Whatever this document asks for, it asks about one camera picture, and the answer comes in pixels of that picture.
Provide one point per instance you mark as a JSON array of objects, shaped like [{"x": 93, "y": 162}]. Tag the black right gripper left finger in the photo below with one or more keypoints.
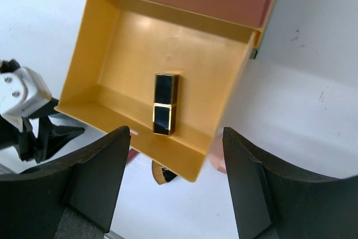
[{"x": 73, "y": 196}]

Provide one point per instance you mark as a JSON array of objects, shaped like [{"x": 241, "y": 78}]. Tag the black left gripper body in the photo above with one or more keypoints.
[{"x": 26, "y": 107}]

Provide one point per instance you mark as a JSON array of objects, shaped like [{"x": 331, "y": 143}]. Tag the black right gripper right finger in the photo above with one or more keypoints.
[{"x": 273, "y": 197}]

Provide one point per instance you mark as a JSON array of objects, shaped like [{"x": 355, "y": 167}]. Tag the yellow drawer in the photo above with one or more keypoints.
[{"x": 120, "y": 47}]

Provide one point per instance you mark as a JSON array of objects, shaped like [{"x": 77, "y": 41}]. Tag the black gold lipstick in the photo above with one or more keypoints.
[{"x": 165, "y": 103}]

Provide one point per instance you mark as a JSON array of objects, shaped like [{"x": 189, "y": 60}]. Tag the round beige powder puff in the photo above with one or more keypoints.
[{"x": 216, "y": 154}]

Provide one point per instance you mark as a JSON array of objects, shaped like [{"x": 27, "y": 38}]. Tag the red lip gloss wand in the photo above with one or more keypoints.
[{"x": 132, "y": 152}]

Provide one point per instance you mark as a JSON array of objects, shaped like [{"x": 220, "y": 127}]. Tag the small black kabuki brush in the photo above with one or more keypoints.
[{"x": 161, "y": 174}]

